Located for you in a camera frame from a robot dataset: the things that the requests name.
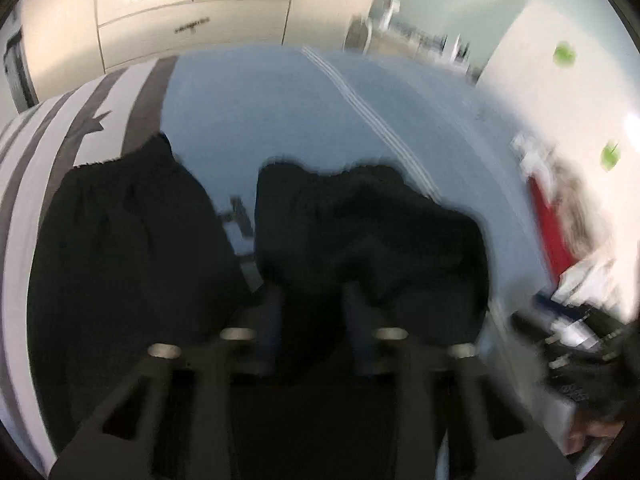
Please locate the striped star bed sheet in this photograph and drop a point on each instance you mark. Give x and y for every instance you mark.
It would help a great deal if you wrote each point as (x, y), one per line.
(226, 111)

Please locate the black clothes pile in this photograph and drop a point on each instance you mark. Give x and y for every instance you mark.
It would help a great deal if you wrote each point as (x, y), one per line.
(421, 263)

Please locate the person right hand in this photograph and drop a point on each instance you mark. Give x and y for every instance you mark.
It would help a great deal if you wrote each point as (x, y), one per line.
(585, 425)

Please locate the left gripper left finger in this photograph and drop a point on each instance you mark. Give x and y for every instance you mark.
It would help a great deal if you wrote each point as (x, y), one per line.
(169, 418)

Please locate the cream four-door wardrobe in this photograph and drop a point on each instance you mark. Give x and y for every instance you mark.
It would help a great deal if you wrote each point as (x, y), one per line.
(68, 42)

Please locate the white red garment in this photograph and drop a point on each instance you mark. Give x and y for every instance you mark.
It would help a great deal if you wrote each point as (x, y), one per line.
(576, 236)

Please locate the white headboard apple stickers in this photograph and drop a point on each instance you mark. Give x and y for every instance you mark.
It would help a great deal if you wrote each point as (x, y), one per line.
(565, 87)

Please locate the black pants white stripe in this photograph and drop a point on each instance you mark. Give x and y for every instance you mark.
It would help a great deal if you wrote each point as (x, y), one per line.
(130, 253)

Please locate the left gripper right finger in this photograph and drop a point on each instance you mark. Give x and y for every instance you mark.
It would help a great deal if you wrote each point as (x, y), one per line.
(448, 395)

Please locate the white bedside table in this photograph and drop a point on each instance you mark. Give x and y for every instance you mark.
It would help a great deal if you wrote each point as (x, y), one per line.
(383, 36)

